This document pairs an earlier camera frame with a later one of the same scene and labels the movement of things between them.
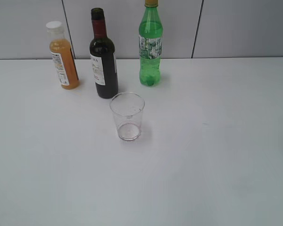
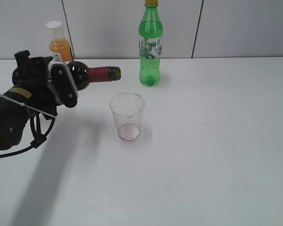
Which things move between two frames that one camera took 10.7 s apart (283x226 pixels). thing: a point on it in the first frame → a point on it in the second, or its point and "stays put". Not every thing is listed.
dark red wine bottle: [102, 54] → [82, 75]
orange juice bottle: [62, 55] stays put
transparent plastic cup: [128, 108] stays put
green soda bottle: [150, 34] stays put
